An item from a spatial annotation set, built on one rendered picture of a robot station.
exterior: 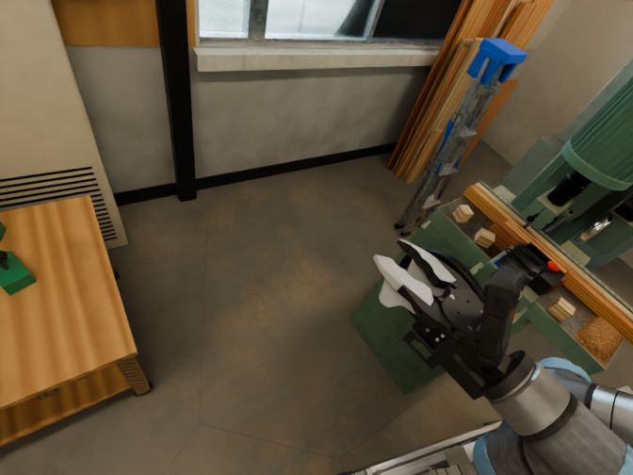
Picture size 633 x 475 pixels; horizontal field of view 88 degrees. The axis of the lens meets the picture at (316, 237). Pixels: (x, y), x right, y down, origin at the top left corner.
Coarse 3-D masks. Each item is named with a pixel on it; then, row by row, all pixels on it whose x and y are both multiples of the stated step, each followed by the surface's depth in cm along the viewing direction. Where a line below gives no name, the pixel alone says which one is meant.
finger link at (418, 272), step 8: (400, 240) 47; (408, 248) 46; (416, 248) 46; (416, 256) 45; (424, 256) 45; (432, 256) 46; (416, 264) 46; (424, 264) 45; (432, 264) 44; (440, 264) 45; (408, 272) 49; (416, 272) 47; (424, 272) 46; (432, 272) 44; (440, 272) 44; (448, 272) 44; (416, 280) 48; (424, 280) 46; (432, 280) 44; (440, 280) 43; (448, 280) 43; (456, 280) 44; (432, 288) 46; (440, 288) 45
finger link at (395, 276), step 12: (384, 264) 42; (396, 264) 42; (384, 276) 42; (396, 276) 41; (408, 276) 41; (384, 288) 43; (396, 288) 41; (420, 288) 40; (384, 300) 44; (396, 300) 43; (432, 300) 40
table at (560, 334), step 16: (448, 208) 108; (448, 224) 106; (464, 224) 105; (480, 224) 107; (464, 240) 103; (480, 256) 101; (560, 288) 98; (528, 304) 94; (544, 304) 92; (576, 304) 95; (544, 320) 92; (576, 320) 91; (560, 336) 90; (576, 352) 88; (592, 368) 86
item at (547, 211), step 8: (536, 200) 94; (544, 200) 94; (528, 208) 96; (536, 208) 94; (544, 208) 93; (552, 208) 92; (560, 208) 93; (544, 216) 93; (552, 216) 92; (536, 224) 96; (544, 224) 94
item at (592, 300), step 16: (464, 192) 115; (480, 192) 112; (480, 208) 112; (496, 208) 108; (576, 288) 97; (592, 304) 95; (608, 304) 92; (608, 320) 93; (624, 320) 90; (624, 336) 91
